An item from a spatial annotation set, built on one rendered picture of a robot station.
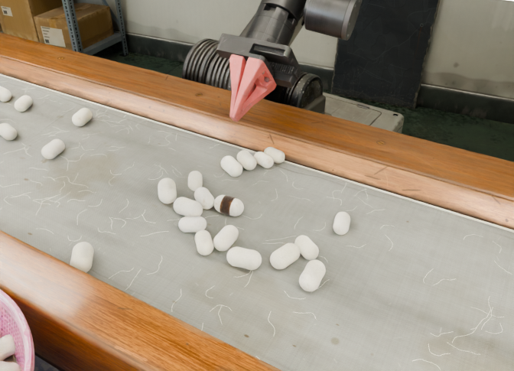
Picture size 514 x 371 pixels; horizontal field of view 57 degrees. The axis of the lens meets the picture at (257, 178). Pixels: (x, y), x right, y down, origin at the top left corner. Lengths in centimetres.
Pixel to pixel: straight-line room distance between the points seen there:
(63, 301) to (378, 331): 28
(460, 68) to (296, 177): 197
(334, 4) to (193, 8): 228
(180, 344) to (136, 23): 284
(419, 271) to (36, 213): 44
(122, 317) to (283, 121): 39
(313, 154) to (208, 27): 227
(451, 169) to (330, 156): 15
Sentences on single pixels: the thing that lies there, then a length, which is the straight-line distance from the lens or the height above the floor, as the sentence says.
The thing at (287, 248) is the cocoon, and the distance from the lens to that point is 49.
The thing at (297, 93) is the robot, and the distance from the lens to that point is 112.
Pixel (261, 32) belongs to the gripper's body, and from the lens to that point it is 63.
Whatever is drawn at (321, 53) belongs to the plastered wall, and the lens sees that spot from 263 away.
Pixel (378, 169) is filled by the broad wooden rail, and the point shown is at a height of 76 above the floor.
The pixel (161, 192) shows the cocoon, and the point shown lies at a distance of 57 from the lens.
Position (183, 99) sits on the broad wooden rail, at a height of 76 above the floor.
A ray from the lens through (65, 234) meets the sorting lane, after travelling 57.
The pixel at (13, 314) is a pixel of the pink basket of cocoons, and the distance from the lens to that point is 47.
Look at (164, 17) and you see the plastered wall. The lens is 302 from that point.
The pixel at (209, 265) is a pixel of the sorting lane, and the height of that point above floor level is 74.
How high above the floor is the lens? 110
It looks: 35 degrees down
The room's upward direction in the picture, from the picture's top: 1 degrees clockwise
